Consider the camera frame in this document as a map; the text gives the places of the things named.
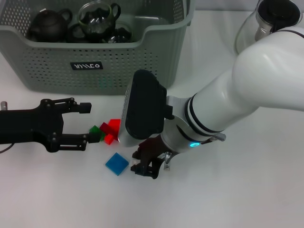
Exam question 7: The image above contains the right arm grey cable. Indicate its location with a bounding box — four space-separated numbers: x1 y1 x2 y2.
163 132 226 171

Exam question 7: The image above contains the green building brick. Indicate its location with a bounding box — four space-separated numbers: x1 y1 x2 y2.
89 125 106 141

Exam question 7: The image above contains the glass teacup with black base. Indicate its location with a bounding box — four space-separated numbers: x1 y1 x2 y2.
106 21 133 44
67 22 91 44
77 0 122 37

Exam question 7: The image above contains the small red building brick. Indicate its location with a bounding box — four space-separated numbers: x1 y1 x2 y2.
104 134 119 145

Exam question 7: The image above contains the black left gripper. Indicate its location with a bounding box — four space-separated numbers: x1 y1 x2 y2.
0 97 92 152

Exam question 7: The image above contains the dark red long brick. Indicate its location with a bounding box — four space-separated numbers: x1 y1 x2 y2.
99 122 120 139

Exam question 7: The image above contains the blue square building brick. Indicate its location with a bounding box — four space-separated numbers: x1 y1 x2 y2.
104 152 130 176

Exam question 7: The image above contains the red hexagonal building plate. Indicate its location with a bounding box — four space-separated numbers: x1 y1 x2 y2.
108 118 122 133

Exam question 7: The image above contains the dark clay teapot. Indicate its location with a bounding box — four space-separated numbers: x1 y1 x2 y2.
27 9 73 43

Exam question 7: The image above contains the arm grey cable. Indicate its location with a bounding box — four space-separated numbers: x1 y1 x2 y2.
163 132 226 171
0 143 14 154

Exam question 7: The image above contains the grey perforated storage bin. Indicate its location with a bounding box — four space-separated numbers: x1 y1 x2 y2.
0 0 196 95

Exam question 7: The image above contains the glass teapot with black handle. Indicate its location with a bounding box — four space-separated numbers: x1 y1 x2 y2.
234 0 301 55

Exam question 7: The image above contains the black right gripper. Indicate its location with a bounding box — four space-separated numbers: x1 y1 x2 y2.
60 132 177 180

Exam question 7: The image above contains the left arm grey cable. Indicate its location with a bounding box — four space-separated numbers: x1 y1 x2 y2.
0 143 14 154

